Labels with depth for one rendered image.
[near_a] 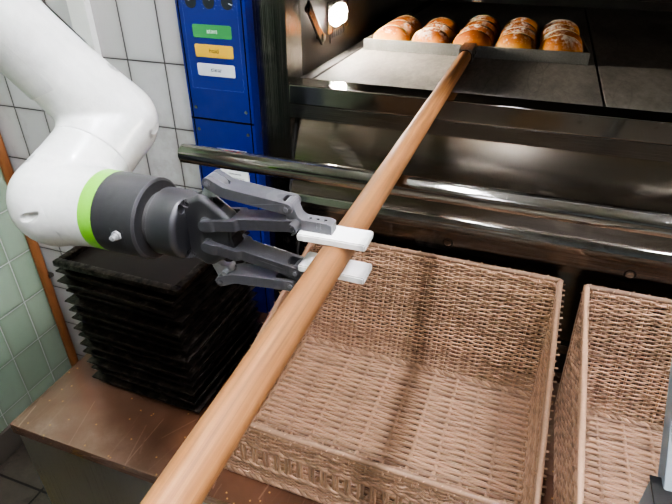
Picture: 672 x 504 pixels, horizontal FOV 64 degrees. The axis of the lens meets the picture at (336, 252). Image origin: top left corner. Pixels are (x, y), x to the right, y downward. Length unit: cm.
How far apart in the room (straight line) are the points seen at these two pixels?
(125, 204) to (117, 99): 17
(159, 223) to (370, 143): 67
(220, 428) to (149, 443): 84
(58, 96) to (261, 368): 44
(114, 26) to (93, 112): 68
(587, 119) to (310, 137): 55
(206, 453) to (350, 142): 91
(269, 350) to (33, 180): 37
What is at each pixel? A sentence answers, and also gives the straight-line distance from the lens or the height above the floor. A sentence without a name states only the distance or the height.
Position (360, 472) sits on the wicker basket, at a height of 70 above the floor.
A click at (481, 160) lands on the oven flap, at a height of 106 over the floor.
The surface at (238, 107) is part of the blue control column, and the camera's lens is 121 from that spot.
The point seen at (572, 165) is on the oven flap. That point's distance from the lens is 113.
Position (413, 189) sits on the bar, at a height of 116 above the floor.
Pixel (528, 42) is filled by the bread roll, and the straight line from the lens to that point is 146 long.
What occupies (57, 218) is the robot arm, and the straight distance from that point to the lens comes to 66.
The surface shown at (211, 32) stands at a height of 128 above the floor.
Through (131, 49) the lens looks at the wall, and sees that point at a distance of 136.
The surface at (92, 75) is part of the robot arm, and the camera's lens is 71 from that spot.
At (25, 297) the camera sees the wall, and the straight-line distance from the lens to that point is 195.
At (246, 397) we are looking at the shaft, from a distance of 38.
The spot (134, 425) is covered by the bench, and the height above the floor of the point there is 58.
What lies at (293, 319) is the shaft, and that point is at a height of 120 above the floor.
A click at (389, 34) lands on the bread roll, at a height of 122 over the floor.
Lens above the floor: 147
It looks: 32 degrees down
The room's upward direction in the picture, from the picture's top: straight up
